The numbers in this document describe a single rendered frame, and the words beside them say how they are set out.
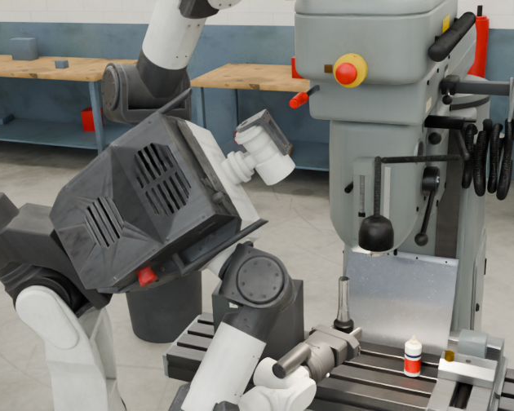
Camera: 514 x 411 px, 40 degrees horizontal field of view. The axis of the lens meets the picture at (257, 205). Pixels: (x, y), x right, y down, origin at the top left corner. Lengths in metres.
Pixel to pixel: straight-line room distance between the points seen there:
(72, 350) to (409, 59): 0.84
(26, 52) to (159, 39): 5.92
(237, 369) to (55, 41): 6.30
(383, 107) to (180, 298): 2.36
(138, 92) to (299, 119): 4.95
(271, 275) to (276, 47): 5.06
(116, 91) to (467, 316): 1.31
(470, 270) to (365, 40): 0.99
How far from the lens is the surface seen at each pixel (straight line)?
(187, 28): 1.24
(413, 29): 1.31
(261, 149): 1.28
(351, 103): 1.44
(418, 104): 1.42
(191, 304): 3.68
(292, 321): 1.79
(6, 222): 1.38
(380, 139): 1.49
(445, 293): 2.07
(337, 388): 1.78
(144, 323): 3.71
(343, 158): 1.52
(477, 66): 5.66
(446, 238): 2.04
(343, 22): 1.32
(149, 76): 1.31
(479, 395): 1.69
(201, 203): 1.11
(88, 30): 7.07
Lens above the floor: 2.02
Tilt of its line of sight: 22 degrees down
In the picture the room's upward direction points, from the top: 3 degrees counter-clockwise
